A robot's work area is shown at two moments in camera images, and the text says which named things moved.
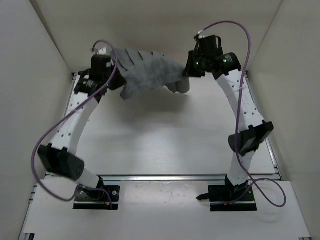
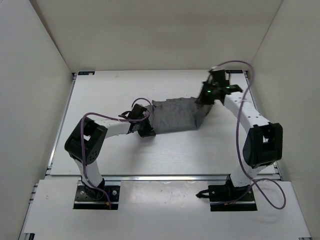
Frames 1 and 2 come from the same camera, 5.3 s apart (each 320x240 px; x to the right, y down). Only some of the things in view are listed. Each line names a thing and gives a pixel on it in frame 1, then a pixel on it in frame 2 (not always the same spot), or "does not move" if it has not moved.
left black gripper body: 118,80 → 137,129
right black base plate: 228,197 does not move
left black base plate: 102,197 does not move
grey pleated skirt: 144,71 → 175,115
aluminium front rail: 163,177 does not move
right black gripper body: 198,70 → 206,96
